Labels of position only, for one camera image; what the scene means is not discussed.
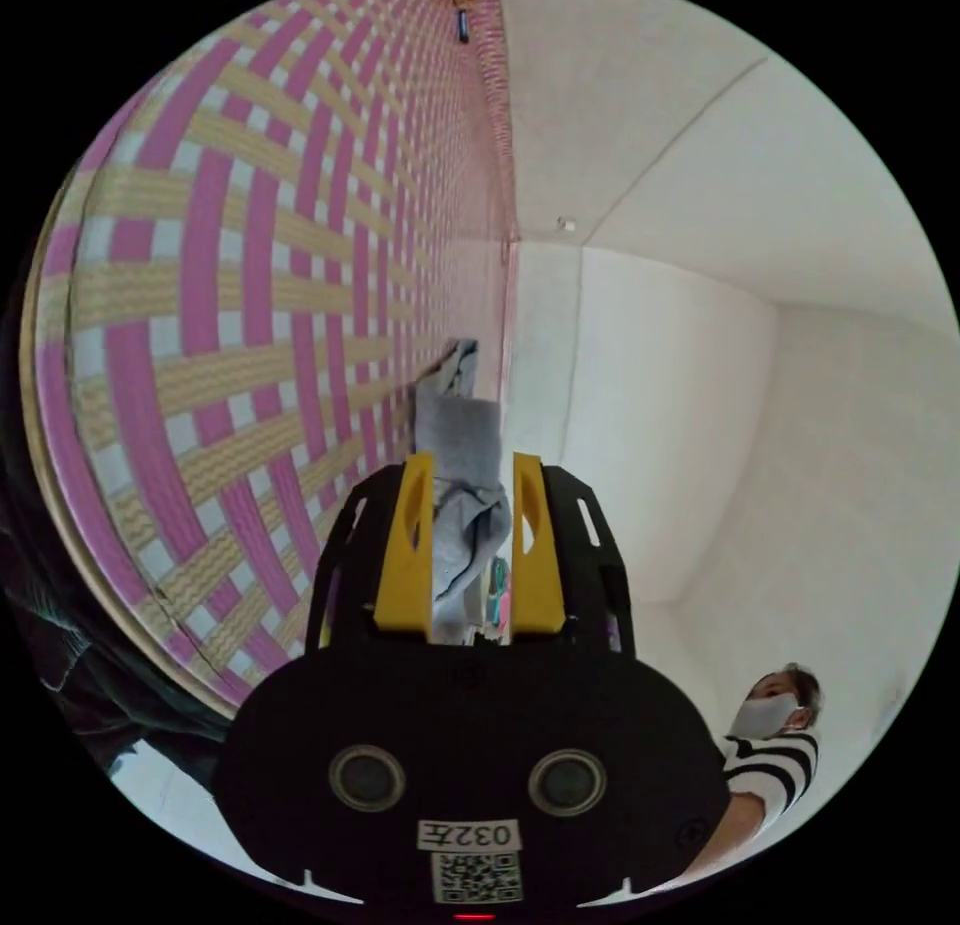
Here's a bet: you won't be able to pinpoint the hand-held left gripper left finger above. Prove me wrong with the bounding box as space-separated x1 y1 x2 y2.
377 450 436 635

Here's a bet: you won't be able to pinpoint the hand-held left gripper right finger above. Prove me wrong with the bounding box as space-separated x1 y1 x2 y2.
511 452 566 636

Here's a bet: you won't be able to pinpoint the gray pants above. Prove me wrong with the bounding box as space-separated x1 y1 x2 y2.
413 381 514 644

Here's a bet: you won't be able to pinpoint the person's left forearm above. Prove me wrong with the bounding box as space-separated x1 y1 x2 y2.
686 788 768 885

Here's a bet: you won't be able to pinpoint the pile of clothes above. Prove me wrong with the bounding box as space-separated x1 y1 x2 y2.
428 337 481 401

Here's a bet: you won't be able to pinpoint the person's body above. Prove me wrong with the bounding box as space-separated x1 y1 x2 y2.
0 564 824 829

